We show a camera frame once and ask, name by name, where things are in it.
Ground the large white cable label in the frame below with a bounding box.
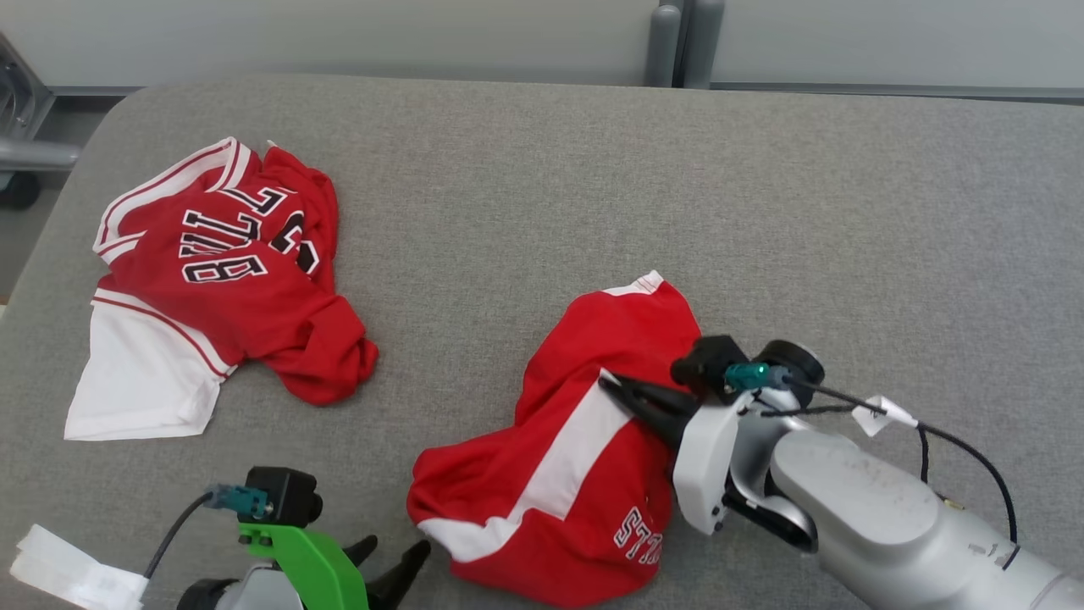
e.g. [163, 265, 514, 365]
[10, 524, 149, 610]

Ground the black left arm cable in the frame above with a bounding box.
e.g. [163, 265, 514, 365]
[144, 483, 272, 581]

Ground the grey metal cart frame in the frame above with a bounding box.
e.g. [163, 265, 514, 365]
[0, 34, 81, 211]

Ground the red jersey with black lettering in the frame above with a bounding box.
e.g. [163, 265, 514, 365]
[64, 137, 380, 442]

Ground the grey partition post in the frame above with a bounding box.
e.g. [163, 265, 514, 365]
[682, 0, 726, 90]
[645, 4, 683, 88]

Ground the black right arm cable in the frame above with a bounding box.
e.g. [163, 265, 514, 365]
[724, 363, 1020, 570]

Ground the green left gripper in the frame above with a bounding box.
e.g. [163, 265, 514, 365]
[239, 521, 433, 610]

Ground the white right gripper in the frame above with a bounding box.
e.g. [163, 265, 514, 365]
[598, 374, 763, 536]

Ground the small white cable label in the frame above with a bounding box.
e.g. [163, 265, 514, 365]
[851, 396, 920, 437]

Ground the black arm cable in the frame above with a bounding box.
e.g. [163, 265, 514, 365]
[724, 363, 1020, 570]
[144, 483, 272, 581]

